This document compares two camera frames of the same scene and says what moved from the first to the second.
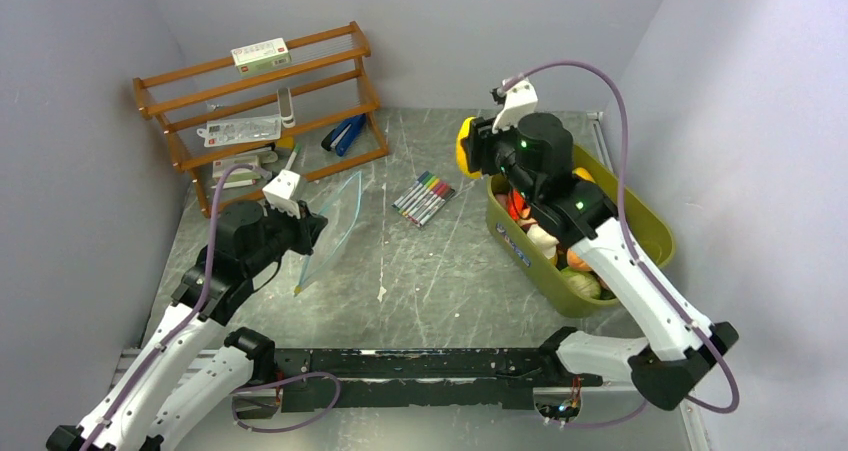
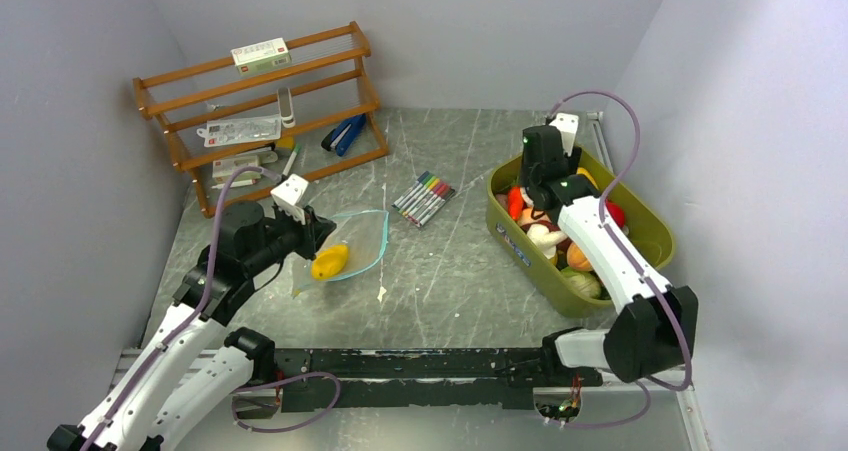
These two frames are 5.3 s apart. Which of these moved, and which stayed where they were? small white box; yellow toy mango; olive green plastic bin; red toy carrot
Moved: yellow toy mango
Stayed: olive green plastic bin; small white box; red toy carrot
